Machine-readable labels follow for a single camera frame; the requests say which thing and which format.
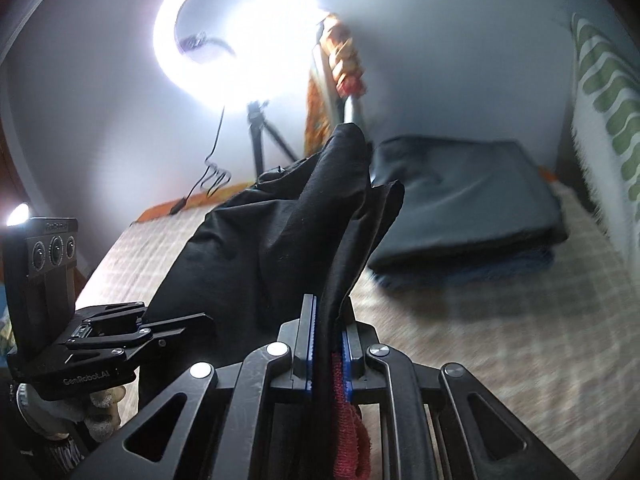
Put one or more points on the beige checkered blanket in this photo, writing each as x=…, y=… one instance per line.
x=475, y=340

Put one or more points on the colourful hanging clothes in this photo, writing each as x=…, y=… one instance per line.
x=330, y=85

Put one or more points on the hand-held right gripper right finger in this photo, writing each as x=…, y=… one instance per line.
x=347, y=365

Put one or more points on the person's left forearm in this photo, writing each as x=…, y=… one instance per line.
x=65, y=457

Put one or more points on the folded black pants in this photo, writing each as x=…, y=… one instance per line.
x=465, y=200

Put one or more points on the folded blue jeans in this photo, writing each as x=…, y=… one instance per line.
x=500, y=265

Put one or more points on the green and white patterned cloth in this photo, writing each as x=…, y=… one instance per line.
x=610, y=110

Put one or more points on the black tripod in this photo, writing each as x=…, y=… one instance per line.
x=260, y=140

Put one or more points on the black gooseneck phone holder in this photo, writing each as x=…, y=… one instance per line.
x=205, y=42

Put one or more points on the small round lamp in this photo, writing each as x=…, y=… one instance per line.
x=17, y=215

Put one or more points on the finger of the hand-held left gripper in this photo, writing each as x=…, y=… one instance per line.
x=115, y=312
x=175, y=327

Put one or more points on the orange wooden bed frame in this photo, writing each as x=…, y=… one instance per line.
x=200, y=202

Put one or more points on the black pants with red lining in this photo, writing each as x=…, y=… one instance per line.
x=260, y=250

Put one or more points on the person's left hand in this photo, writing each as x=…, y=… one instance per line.
x=55, y=415

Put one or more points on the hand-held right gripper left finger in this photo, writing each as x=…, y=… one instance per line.
x=311, y=350

